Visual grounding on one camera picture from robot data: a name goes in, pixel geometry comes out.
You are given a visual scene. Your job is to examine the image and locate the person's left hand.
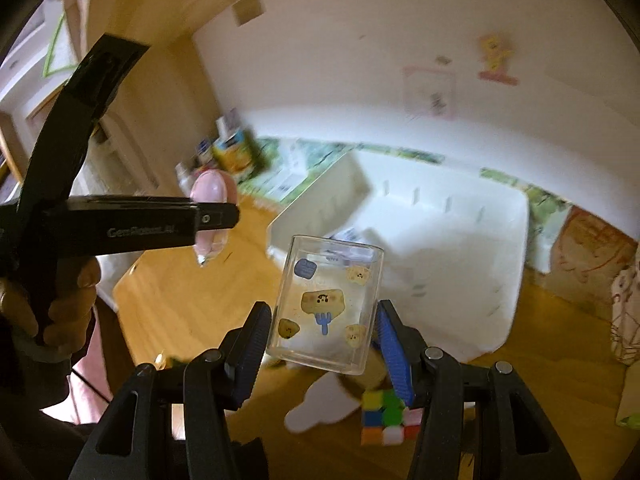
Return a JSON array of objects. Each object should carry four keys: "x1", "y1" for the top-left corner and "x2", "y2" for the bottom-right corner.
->
[{"x1": 1, "y1": 257, "x2": 101, "y2": 354}]

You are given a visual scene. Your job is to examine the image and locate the green wet-wipes pack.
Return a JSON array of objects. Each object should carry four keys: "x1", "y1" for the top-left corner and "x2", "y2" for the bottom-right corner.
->
[{"x1": 615, "y1": 370, "x2": 640, "y2": 431}]

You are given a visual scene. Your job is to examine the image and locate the yellow juice carton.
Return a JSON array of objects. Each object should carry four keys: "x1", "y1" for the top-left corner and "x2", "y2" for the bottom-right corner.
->
[{"x1": 213, "y1": 128, "x2": 267, "y2": 182}]

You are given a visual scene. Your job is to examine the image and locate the pink round compact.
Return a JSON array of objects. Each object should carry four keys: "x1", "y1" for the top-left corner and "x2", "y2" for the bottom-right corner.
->
[{"x1": 190, "y1": 169, "x2": 239, "y2": 266}]

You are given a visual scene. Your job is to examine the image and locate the colourful puzzle cube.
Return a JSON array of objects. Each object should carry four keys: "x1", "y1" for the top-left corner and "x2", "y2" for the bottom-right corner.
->
[{"x1": 360, "y1": 389, "x2": 423, "y2": 446}]

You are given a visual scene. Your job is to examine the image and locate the yellow pony wall sticker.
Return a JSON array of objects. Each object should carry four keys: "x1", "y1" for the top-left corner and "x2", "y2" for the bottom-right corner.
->
[{"x1": 478, "y1": 34, "x2": 520, "y2": 86}]

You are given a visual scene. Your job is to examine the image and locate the letter-print canvas bag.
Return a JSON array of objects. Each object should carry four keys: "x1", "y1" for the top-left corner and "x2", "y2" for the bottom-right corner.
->
[{"x1": 611, "y1": 252, "x2": 640, "y2": 365}]

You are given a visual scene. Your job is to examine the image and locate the white L-shaped plastic block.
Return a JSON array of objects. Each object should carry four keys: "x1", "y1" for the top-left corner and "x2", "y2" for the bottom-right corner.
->
[{"x1": 284, "y1": 373, "x2": 360, "y2": 434}]

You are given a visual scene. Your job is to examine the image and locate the green grape-print paper box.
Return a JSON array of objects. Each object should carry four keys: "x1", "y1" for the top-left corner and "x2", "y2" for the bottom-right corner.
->
[{"x1": 240, "y1": 138, "x2": 570, "y2": 274}]

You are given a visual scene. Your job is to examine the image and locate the clear barcode-labelled small box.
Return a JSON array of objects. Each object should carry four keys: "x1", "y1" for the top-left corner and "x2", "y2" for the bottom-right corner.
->
[{"x1": 320, "y1": 228, "x2": 378, "y2": 266}]

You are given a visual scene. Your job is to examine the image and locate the clear sticker-decorated plastic box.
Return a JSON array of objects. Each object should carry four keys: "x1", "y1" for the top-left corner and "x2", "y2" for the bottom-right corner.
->
[{"x1": 267, "y1": 235, "x2": 384, "y2": 376}]

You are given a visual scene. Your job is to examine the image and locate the pink framed wall drawing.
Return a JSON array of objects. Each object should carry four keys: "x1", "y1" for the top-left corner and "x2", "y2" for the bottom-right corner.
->
[{"x1": 402, "y1": 66, "x2": 456, "y2": 120}]

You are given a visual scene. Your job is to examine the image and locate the white spray bottle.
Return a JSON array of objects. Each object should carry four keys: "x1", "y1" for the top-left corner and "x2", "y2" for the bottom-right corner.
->
[{"x1": 175, "y1": 162, "x2": 195, "y2": 196}]

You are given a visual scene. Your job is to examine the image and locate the white plastic storage bin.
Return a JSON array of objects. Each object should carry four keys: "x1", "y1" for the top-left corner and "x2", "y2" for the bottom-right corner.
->
[{"x1": 267, "y1": 181, "x2": 528, "y2": 362}]

